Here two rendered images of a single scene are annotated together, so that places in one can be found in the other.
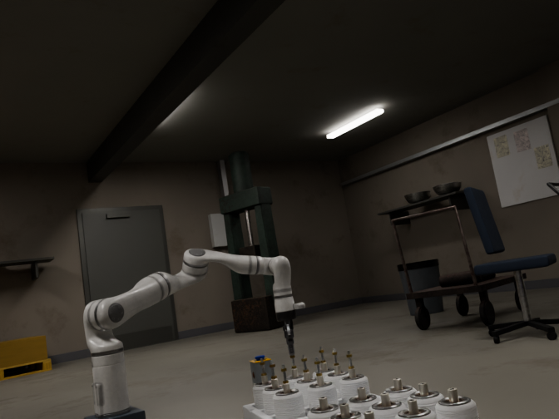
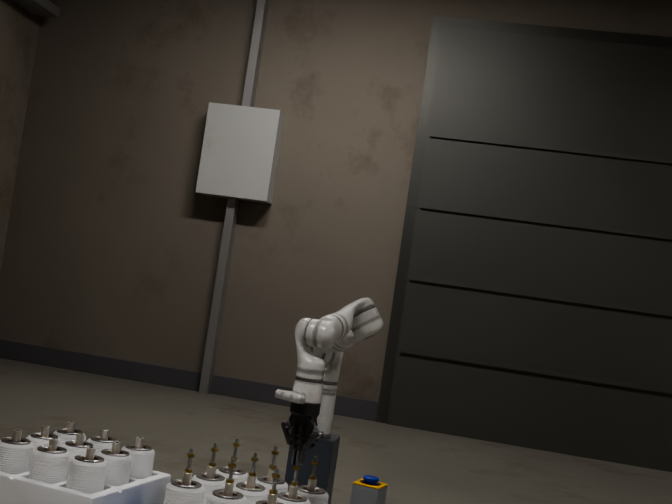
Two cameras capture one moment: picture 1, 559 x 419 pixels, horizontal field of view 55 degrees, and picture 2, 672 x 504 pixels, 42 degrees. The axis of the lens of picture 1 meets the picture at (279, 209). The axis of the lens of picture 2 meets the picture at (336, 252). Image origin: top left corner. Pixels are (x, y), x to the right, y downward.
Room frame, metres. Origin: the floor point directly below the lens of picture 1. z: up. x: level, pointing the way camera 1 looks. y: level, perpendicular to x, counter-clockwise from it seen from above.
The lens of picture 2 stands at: (3.54, -1.58, 0.78)
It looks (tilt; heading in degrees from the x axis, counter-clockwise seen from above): 2 degrees up; 133
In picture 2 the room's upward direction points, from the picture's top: 8 degrees clockwise
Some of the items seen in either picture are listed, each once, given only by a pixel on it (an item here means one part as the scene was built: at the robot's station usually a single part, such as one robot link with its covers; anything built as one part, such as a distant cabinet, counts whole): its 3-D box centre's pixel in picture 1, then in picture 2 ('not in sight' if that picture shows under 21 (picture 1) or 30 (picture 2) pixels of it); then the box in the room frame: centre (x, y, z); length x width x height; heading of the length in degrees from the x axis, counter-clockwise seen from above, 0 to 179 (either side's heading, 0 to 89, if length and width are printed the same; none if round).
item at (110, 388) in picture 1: (111, 383); (320, 408); (1.60, 0.56, 0.39); 0.09 x 0.09 x 0.17; 33
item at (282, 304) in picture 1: (289, 302); (302, 388); (2.02, 0.02, 0.52); 0.11 x 0.09 x 0.06; 92
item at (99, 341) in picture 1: (104, 327); (327, 360); (1.60, 0.56, 0.54); 0.09 x 0.09 x 0.17; 57
